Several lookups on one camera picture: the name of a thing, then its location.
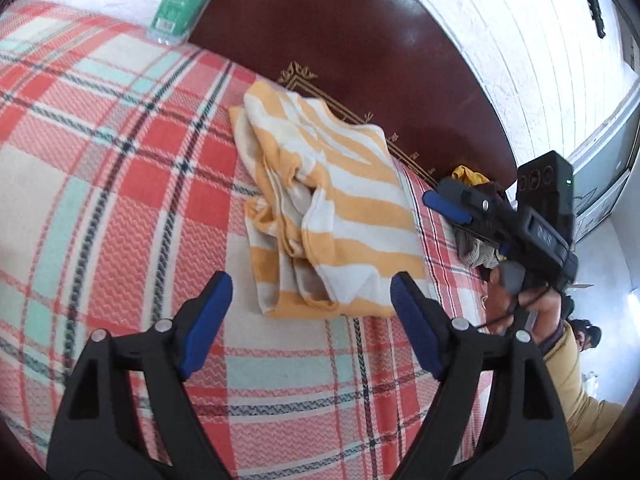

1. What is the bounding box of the grey door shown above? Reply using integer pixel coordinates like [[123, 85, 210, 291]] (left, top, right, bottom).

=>
[[570, 80, 640, 241]]

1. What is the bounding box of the person's right forearm yellow sleeve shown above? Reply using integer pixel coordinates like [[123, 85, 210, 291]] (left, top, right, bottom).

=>
[[541, 319, 626, 467]]

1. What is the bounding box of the person's right hand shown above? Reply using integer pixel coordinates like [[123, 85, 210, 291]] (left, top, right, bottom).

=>
[[486, 265, 565, 347]]

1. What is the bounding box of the dark brown wooden headboard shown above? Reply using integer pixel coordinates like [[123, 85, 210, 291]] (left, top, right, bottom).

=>
[[187, 0, 518, 191]]

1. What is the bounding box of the clear water bottle green label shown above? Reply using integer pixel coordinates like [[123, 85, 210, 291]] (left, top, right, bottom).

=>
[[146, 0, 223, 46]]

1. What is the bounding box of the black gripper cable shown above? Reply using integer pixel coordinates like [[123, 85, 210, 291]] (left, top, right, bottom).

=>
[[479, 285, 548, 335]]

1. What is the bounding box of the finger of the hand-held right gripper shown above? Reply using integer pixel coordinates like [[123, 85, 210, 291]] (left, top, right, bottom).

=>
[[422, 189, 501, 248], [436, 176, 507, 222]]

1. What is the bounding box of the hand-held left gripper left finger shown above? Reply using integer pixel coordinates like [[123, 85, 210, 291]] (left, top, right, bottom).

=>
[[47, 270, 234, 480]]

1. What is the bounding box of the orange white striped shirt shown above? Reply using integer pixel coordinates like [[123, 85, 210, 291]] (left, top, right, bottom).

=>
[[229, 80, 427, 320]]

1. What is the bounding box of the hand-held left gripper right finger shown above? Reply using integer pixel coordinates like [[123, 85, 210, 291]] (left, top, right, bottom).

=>
[[390, 271, 573, 480]]

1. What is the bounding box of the grey knit garment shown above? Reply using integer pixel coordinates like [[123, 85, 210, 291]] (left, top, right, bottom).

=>
[[457, 232, 501, 268]]

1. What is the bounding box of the yellow cloth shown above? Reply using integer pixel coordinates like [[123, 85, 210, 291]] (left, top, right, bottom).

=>
[[451, 165, 491, 187]]

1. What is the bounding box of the red plaid blanket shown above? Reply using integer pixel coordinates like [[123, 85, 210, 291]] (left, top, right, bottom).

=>
[[0, 0, 493, 480]]

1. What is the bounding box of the black wall fixture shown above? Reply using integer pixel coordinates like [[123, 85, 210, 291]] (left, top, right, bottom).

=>
[[579, 0, 607, 39]]

